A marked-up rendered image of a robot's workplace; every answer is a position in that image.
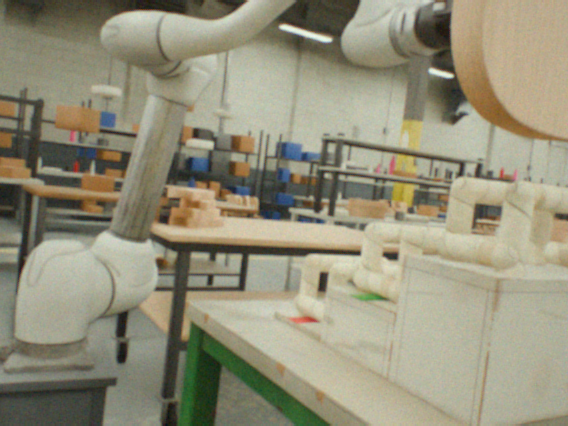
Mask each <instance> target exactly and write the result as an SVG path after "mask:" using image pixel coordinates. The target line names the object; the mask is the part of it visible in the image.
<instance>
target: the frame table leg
mask: <svg viewBox="0 0 568 426"><path fill-rule="evenodd" d="M202 331H203V329H202V328H201V327H199V326H198V325H197V324H195V323H194V322H193V321H191V326H190V331H189V335H188V343H187V352H186V361H185V370H184V379H183V388H182V397H181V406H180V414H179V424H178V426H215V418H216V409H217V401H218V392H219V389H220V383H221V374H222V366H223V365H222V364H221V363H220V362H219V361H218V360H216V359H215V358H214V357H213V356H211V355H210V354H209V353H208V352H207V351H204V350H202V348H201V342H202Z"/></svg>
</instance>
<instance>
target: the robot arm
mask: <svg viewBox="0 0 568 426"><path fill-rule="evenodd" d="M295 1H296V0H249V1H248V2H247V3H246V4H244V5H243V6H242V7H241V8H239V9H238V10H237V11H235V12H234V13H232V14H230V15H229V16H226V17H223V18H221V19H217V20H203V19H197V18H192V17H187V16H183V15H178V14H171V13H162V12H132V13H125V14H122V15H119V16H117V17H115V18H113V19H111V20H110V21H109V22H107V24H106V26H105V27H104V28H103V30H102V35H101V38H102V43H103V46H104V47H105V49H106V51H107V52H108V53H109V54H110V55H112V56H113V57H115V58H117V59H119V61H121V62H125V63H131V64H132V65H133V66H136V67H138V68H140V69H142V70H144V71H146V78H147V83H146V86H147V90H148V92H150V93H149V96H148V100H147V103H146V107H145V110H144V114H143V117H142V120H141V125H140V128H139V132H138V135H137V139H136V142H135V145H134V149H133V152H132V156H131V159H130V163H129V166H128V169H127V173H126V176H125V180H124V183H123V187H122V190H121V193H120V197H119V200H118V204H117V207H116V211H115V214H114V217H113V221H112V224H111V228H110V229H108V230H107V231H105V232H103V233H102V234H100V235H99V236H97V238H96V240H95V242H94V244H93V245H92V247H91V248H90V249H89V248H88V247H87V246H86V245H84V244H83V243H81V242H79V241H76V240H69V239H54V240H48V241H44V242H42V244H41V245H40V246H39V247H37V248H36V249H35V250H34V251H33V253H32V254H31V255H30V256H29V258H28V259H27V261H26V263H25V266H24V268H23V271H22V274H21V278H20V283H19V289H18V297H17V307H16V321H15V335H14V339H10V341H8V342H5V343H1V344H0V359H2V360H8V362H7V363H6V364H5V365H4V368H3V371H2V372H3V373H6V374H16V373H24V372H55V371H62V370H81V371H88V370H93V369H94V361H93V360H91V359H90V355H89V351H88V346H89V342H88V341H87V331H88V325H89V323H92V322H93V321H94V320H95V319H96V318H98V317H103V316H109V315H113V314H118V313H121V312H124V311H127V310H130V309H132V308H135V307H137V306H138V305H140V304H142V303H143V302H144V301H146V300H147V299H148V298H149V297H150V295H151V294H152V292H153V291H154V289H155V285H156V282H157V268H156V265H155V262H154V248H153V246H152V244H151V242H150V240H149V239H148V236H149V233H150V229H151V226H152V223H153V219H154V216H156V213H157V209H158V206H159V203H160V200H161V196H162V193H163V190H164V186H165V183H166V180H167V176H168V173H169V170H170V166H171V163H172V160H173V157H174V153H175V150H176V147H177V143H178V140H179V137H180V133H181V130H182V127H183V124H184V120H185V117H186V114H187V110H188V107H189V106H190V107H192V106H193V105H194V104H195V103H196V102H197V100H198V98H199V97H200V96H201V94H202V92H203V90H204V89H205V88H206V87H208V86H209V85H210V84H211V83H212V82H213V81H214V79H215V77H216V75H217V72H218V60H217V57H216V54H219V53H223V52H226V51H229V50H232V49H234V48H236V47H238V46H240V45H242V44H244V43H246V42H247V41H249V40H250V39H251V38H253V37H254V36H256V35H257V34H258V33H259V32H260V31H262V30H263V29H264V28H265V27H266V26H268V25H269V24H270V23H271V22H272V21H274V20H275V19H276V18H277V17H278V16H279V15H281V14H282V12H283V11H284V10H285V9H286V8H288V7H289V6H290V5H291V4H292V3H294V2H295ZM452 8H453V0H422V1H420V0H361V3H360V6H359V9H358V11H357V13H356V15H355V17H354V18H353V20H352V21H351V23H350V24H349V25H347V27H346V29H345V30H344V32H343V34H342V37H341V47H342V51H343V53H344V55H345V57H346V58H347V59H348V60H349V61H350V62H352V63H354V64H359V65H364V66H367V67H390V66H395V65H399V64H402V63H405V62H406V61H408V60H409V59H415V58H419V57H425V56H429V55H434V54H437V53H438V52H440V51H441V50H442V49H446V47H451V46H452V40H451V20H452Z"/></svg>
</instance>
